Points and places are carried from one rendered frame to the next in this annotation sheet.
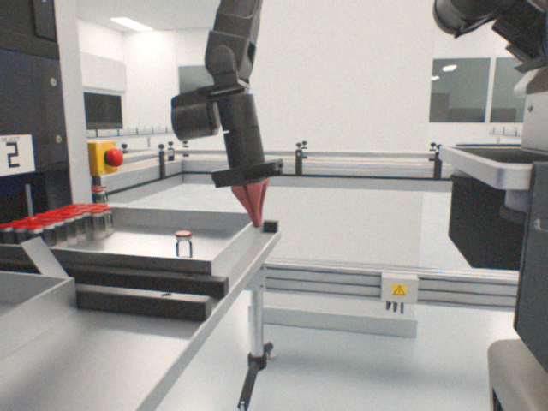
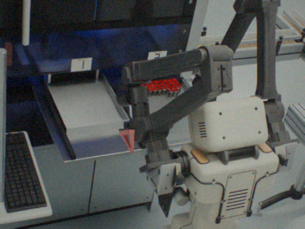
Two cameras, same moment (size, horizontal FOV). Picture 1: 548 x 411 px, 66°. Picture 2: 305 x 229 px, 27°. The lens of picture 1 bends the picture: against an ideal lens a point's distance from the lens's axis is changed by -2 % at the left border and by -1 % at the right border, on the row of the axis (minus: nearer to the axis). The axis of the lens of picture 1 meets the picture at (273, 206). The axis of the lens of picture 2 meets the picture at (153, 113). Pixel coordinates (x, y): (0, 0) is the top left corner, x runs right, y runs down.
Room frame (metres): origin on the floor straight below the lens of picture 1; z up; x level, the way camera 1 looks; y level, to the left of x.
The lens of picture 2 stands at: (-0.82, -1.31, 2.46)
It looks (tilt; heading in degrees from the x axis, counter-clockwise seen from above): 37 degrees down; 48
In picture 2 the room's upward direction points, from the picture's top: 11 degrees clockwise
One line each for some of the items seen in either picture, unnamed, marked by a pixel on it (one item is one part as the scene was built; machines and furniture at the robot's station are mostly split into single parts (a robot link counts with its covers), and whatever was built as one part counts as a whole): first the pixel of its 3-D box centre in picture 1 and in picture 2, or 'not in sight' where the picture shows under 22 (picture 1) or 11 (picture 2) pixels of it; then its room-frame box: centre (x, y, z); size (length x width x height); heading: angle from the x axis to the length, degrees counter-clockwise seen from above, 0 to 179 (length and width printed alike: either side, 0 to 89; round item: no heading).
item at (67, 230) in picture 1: (73, 228); (161, 92); (0.65, 0.32, 0.90); 0.18 x 0.02 x 0.05; 168
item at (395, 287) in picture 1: (398, 288); not in sight; (1.39, -0.44, 0.50); 0.12 x 0.05 x 0.09; 78
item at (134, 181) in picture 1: (113, 174); (239, 45); (1.23, 0.47, 0.92); 0.69 x 0.16 x 0.16; 168
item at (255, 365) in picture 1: (257, 369); (293, 197); (1.57, 0.06, 0.07); 0.50 x 0.08 x 0.14; 168
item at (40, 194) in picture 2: not in sight; (16, 168); (-0.07, 0.23, 0.82); 0.40 x 0.14 x 0.02; 76
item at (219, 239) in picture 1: (135, 236); (171, 108); (0.62, 0.21, 0.90); 0.34 x 0.26 x 0.04; 78
